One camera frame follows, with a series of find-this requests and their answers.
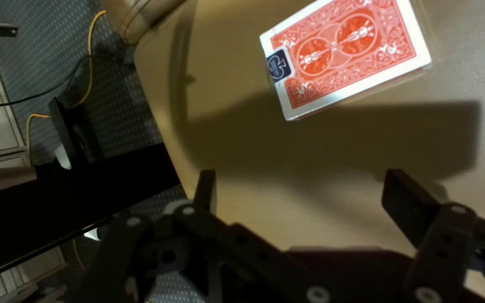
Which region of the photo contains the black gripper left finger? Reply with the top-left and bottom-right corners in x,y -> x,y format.
73,167 -> 334,303

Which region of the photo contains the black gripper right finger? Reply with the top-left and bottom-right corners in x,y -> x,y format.
379,167 -> 485,303

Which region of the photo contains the red playing card box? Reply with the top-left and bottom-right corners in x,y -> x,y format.
258,0 -> 435,125

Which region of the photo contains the tan leather sofa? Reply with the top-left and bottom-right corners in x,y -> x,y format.
98,0 -> 485,303

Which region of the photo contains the black metal bar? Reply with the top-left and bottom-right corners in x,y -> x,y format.
0,142 -> 187,286

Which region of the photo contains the grey dotted mat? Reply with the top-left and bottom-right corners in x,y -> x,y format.
0,0 -> 199,303

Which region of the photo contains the thin yellow wire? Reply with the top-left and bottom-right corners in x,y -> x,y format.
26,7 -> 112,125

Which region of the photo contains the thin black floor cable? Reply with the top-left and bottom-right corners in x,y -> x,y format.
0,32 -> 98,135

